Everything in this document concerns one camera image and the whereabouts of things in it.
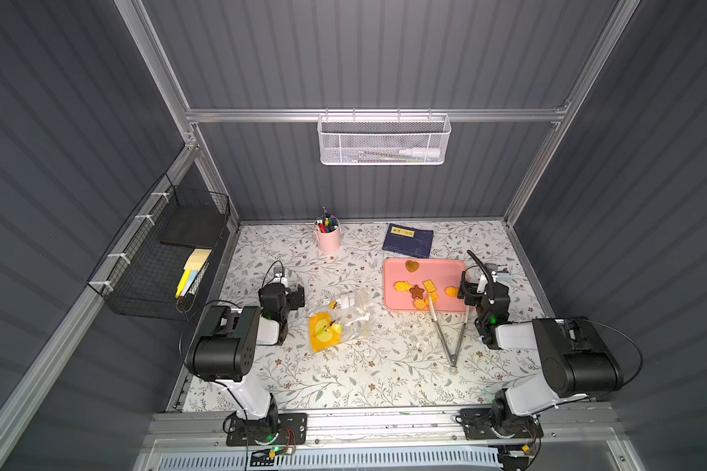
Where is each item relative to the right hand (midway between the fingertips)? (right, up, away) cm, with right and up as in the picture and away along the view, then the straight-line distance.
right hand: (486, 280), depth 93 cm
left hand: (-65, -3, +4) cm, 65 cm away
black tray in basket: (-87, +16, -11) cm, 90 cm away
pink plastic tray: (-23, -2, +9) cm, 25 cm away
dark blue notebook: (-21, +13, +22) cm, 33 cm away
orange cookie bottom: (-21, -8, +3) cm, 22 cm away
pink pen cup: (-52, +12, +14) cm, 55 cm away
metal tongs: (-14, -22, -10) cm, 27 cm away
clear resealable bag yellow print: (-44, -12, +1) cm, 46 cm away
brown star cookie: (-21, -5, +6) cm, 22 cm away
